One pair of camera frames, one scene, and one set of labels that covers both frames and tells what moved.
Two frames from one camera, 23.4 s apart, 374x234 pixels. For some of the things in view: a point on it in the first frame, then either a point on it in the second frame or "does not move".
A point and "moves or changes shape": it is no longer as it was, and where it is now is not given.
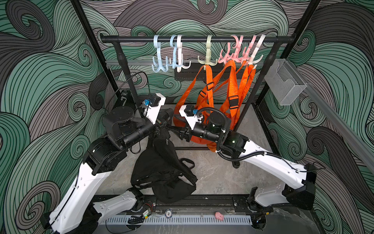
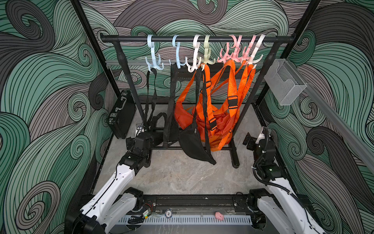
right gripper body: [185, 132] → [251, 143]
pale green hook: [208, 61] does not move
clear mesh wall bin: [285, 83] does not move
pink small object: [219, 216] does not move
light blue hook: [160, 64] → [154, 65]
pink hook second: [235, 56] does not move
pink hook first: [224, 58] does not move
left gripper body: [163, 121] → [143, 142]
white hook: [179, 44] → [195, 66]
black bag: [159, 159] → [195, 137]
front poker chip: [168, 213] does not move
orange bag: [180, 123] moves or changes shape
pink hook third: [246, 57] does not move
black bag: [185, 185] → [155, 126]
